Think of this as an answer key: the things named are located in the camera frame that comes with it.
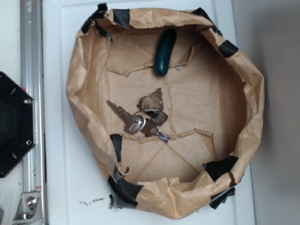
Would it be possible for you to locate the brown paper bag tray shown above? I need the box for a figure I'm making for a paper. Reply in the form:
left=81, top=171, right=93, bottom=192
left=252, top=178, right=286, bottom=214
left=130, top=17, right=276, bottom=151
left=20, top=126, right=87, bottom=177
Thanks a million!
left=66, top=3, right=264, bottom=219

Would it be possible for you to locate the aluminium extrusion rail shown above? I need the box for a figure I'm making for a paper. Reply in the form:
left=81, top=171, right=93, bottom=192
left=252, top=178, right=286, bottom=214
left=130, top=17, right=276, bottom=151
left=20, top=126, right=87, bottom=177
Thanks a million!
left=20, top=0, right=48, bottom=225

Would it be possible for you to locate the metal corner bracket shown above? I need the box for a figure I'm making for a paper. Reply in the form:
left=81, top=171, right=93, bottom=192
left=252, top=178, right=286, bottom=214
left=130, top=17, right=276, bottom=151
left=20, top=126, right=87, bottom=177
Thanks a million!
left=12, top=192, right=44, bottom=225

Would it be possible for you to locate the silver key bunch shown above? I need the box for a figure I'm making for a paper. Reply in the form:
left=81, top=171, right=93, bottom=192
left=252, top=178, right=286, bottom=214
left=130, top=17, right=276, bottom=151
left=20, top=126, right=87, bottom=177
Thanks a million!
left=106, top=100, right=170, bottom=143

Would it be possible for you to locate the brown rock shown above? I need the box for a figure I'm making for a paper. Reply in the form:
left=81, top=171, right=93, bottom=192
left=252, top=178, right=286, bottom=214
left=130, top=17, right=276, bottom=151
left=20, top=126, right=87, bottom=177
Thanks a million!
left=137, top=88, right=164, bottom=111

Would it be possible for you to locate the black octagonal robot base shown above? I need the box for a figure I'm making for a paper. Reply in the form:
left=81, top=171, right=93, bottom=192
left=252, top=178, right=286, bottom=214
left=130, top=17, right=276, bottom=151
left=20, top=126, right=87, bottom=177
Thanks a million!
left=0, top=72, right=35, bottom=178

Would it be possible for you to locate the dark green plastic pickle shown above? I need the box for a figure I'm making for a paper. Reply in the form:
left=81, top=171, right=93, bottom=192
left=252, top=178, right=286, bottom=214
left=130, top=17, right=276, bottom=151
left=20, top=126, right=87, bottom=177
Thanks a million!
left=154, top=29, right=177, bottom=76

